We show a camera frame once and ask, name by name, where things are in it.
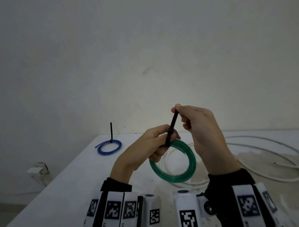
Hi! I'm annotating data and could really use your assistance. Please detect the person's right hand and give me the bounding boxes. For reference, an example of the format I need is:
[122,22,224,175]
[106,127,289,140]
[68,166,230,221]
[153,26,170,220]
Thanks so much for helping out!
[171,104,235,168]

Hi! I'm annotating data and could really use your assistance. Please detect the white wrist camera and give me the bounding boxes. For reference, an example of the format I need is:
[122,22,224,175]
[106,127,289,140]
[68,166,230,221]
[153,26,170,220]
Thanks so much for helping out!
[140,193,162,227]
[172,189,215,227]

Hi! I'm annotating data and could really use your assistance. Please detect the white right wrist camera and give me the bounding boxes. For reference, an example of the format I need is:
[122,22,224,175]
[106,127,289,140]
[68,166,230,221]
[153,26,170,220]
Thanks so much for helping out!
[172,189,215,227]

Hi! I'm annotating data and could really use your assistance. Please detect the white socket with black cord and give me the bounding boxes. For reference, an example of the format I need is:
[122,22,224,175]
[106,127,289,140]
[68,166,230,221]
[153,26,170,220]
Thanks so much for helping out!
[27,162,51,181]

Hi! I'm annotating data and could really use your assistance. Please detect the person's left forearm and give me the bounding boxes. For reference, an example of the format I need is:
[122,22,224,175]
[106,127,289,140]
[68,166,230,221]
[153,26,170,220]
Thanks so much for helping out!
[110,159,140,185]

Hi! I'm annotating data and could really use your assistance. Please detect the blue cable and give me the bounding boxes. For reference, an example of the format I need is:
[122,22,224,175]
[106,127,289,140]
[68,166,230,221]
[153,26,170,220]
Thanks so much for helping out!
[95,139,122,156]

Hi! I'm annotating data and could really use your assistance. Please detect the green cable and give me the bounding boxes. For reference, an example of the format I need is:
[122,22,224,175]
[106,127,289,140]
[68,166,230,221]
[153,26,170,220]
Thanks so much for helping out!
[149,139,197,183]

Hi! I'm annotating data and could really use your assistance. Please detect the person's left hand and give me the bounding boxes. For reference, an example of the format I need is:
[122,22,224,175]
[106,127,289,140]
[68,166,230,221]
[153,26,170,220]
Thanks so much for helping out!
[116,124,182,171]

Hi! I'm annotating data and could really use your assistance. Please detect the black right wristband with markers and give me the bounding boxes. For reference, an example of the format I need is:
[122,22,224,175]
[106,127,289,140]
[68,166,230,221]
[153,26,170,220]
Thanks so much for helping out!
[205,168,299,227]

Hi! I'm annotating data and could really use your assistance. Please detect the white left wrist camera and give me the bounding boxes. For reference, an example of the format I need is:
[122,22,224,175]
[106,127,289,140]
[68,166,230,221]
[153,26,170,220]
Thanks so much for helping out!
[140,193,162,227]

